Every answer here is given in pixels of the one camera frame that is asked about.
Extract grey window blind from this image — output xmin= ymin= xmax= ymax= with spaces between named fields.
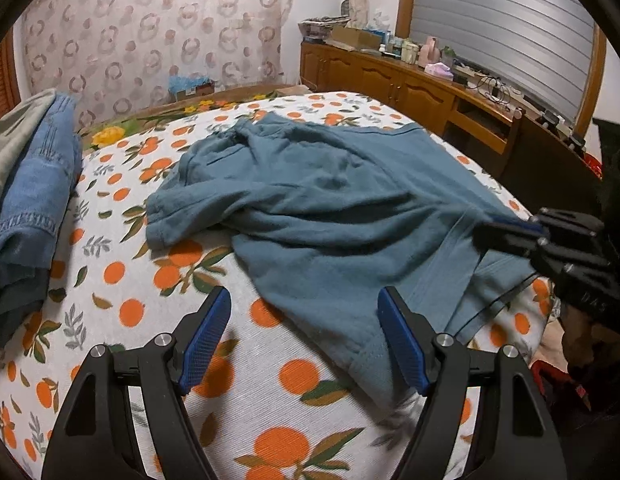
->
xmin=410 ymin=0 xmax=594 ymax=120

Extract cardboard box with blue bag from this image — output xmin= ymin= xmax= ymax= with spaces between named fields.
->
xmin=168 ymin=75 xmax=214 ymax=102

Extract circle pattern sheer curtain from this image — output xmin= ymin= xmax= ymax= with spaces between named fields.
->
xmin=20 ymin=0 xmax=293 ymax=128

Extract wooden sideboard cabinet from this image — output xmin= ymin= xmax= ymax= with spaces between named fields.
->
xmin=300 ymin=41 xmax=601 ymax=184

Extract teal blue shorts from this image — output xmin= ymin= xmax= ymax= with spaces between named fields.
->
xmin=146 ymin=113 xmax=534 ymax=412

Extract pink tissue pack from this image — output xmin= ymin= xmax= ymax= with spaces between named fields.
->
xmin=424 ymin=62 xmax=454 ymax=81

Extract stack of magazines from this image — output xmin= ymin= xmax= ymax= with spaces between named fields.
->
xmin=298 ymin=16 xmax=350 ymax=41

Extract brown louvered wardrobe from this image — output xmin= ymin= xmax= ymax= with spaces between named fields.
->
xmin=0 ymin=30 xmax=21 ymax=118

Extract person's right hand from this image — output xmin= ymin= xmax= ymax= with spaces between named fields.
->
xmin=560 ymin=304 xmax=620 ymax=372

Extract white jar on sideboard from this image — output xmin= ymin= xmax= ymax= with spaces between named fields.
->
xmin=401 ymin=39 xmax=421 ymax=65

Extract cardboard box on sideboard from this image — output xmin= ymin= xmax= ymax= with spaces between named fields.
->
xmin=328 ymin=26 xmax=381 ymax=51

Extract pink bottle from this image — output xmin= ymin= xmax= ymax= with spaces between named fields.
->
xmin=417 ymin=36 xmax=441 ymax=68

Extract folded blue denim jeans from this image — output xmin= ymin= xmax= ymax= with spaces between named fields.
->
xmin=0 ymin=93 xmax=82 ymax=348

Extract orange print white sheet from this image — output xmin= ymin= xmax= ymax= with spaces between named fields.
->
xmin=0 ymin=90 xmax=559 ymax=480

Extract folded grey-green pants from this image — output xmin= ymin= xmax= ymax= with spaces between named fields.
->
xmin=0 ymin=89 xmax=56 ymax=199

